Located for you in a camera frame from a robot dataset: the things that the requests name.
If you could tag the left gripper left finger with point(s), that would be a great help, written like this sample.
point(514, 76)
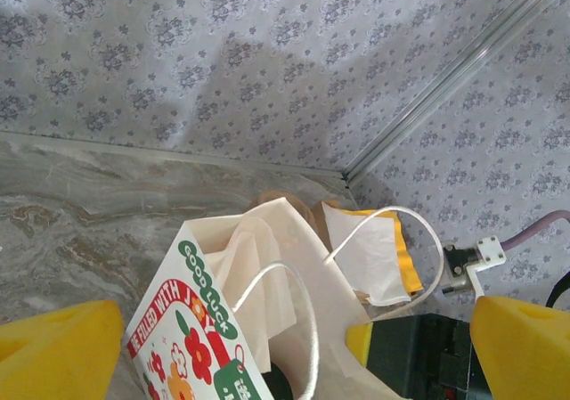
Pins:
point(53, 351)

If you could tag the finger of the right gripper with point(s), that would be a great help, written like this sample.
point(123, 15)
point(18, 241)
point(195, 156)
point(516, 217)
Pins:
point(396, 355)

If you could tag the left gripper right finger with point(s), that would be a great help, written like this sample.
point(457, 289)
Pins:
point(525, 351)

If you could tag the floral print paper bag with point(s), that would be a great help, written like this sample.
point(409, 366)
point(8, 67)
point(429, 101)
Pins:
point(178, 293)

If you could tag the white paper napkin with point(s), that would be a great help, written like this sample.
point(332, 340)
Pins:
point(369, 257)

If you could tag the brown pulp cup carrier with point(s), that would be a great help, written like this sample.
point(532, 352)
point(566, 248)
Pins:
point(271, 196)

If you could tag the aluminium table edge strip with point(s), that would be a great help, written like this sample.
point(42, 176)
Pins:
point(133, 151)

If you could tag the aluminium frame post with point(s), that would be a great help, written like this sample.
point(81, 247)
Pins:
point(445, 87)

